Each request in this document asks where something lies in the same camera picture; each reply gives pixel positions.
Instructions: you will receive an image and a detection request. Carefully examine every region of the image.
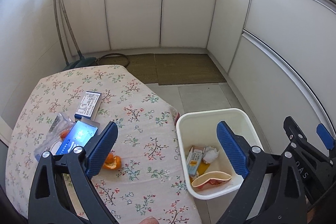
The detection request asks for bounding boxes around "floral tablecloth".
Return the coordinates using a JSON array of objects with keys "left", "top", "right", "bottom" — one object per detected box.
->
[{"left": 1, "top": 65, "right": 201, "bottom": 223}]

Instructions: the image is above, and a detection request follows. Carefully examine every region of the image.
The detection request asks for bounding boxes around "brown woven floor mat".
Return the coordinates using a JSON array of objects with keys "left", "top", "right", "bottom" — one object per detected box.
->
[{"left": 155, "top": 53, "right": 226, "bottom": 85}]

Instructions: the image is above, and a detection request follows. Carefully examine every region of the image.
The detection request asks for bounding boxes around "white printed medicine box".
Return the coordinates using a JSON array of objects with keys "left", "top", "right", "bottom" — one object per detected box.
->
[{"left": 74, "top": 91, "right": 102, "bottom": 121}]

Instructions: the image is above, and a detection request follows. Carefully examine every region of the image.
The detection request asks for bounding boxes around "milk carton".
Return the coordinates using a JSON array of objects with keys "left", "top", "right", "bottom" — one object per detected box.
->
[{"left": 186, "top": 145, "right": 205, "bottom": 177}]

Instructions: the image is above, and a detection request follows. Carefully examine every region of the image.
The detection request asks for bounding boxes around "yellow paper piece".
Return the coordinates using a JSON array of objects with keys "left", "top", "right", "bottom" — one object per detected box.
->
[{"left": 196, "top": 161, "right": 210, "bottom": 177}]

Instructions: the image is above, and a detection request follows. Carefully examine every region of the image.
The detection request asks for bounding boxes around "crumpled white tissue ball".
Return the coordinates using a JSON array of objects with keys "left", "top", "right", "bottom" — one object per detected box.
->
[{"left": 202, "top": 146, "right": 219, "bottom": 164}]

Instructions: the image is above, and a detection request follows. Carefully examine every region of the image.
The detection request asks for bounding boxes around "red paper cup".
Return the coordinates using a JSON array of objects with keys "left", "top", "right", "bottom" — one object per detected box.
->
[{"left": 191, "top": 171, "right": 232, "bottom": 189}]

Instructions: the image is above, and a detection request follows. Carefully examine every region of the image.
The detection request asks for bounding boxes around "white plastic trash bin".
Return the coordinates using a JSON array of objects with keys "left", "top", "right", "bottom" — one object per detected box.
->
[{"left": 176, "top": 108, "right": 262, "bottom": 200}]

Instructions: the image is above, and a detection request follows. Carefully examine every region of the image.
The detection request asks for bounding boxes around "dark ring on floor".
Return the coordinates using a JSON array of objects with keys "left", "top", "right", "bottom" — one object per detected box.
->
[{"left": 97, "top": 53, "right": 130, "bottom": 67}]

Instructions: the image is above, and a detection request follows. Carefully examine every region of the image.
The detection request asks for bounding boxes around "orange peel piece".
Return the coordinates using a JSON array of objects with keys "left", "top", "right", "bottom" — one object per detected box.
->
[{"left": 102, "top": 152, "right": 122, "bottom": 170}]

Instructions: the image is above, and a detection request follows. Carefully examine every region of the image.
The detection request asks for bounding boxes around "blue glossy box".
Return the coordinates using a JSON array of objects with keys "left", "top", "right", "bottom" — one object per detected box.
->
[{"left": 55, "top": 121, "right": 98, "bottom": 155}]

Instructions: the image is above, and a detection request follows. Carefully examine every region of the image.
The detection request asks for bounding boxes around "clear plastic bag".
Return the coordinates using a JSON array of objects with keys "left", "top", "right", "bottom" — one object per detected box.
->
[{"left": 34, "top": 112, "right": 75, "bottom": 161}]

